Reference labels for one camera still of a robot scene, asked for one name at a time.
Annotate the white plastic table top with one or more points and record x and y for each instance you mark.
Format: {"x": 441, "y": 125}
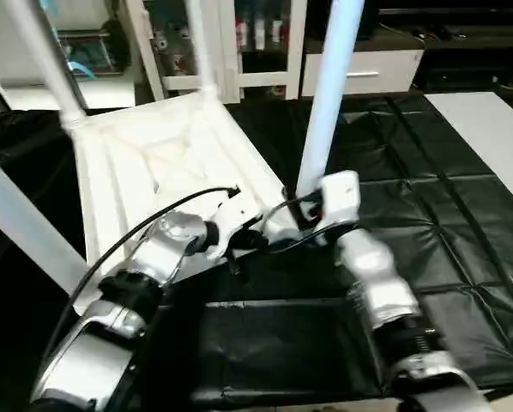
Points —
{"x": 162, "y": 154}

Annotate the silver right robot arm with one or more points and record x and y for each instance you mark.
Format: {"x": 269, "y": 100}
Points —
{"x": 377, "y": 283}

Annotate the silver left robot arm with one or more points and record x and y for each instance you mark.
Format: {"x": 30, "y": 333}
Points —
{"x": 153, "y": 266}

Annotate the black work mat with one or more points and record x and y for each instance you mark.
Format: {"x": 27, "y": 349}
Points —
{"x": 437, "y": 215}

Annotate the white drawer unit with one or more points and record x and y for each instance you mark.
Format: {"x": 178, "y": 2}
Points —
{"x": 377, "y": 73}

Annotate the white glass door cabinet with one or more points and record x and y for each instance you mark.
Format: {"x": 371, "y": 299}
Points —
{"x": 248, "y": 43}

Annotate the white drawer cabinet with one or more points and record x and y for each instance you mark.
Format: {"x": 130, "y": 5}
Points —
{"x": 471, "y": 30}

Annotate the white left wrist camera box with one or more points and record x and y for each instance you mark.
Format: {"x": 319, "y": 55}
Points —
{"x": 235, "y": 219}

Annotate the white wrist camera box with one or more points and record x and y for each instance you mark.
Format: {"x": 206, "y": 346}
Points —
{"x": 235, "y": 219}
{"x": 340, "y": 197}

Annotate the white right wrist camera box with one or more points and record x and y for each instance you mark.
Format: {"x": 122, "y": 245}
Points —
{"x": 340, "y": 197}

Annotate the blue frame trolley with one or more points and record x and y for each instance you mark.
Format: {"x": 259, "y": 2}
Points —
{"x": 89, "y": 51}

